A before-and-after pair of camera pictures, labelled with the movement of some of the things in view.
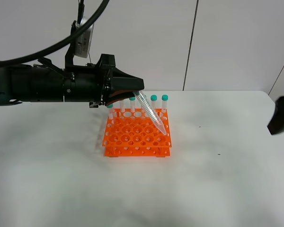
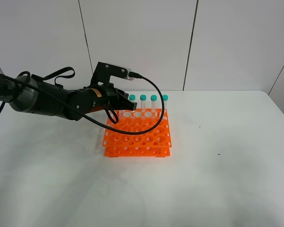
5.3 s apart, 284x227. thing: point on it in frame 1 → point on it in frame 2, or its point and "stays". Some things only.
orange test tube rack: [137, 132] stays
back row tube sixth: [164, 98] stays
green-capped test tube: [151, 111] → [121, 114]
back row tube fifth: [154, 98] stays
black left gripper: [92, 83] → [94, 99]
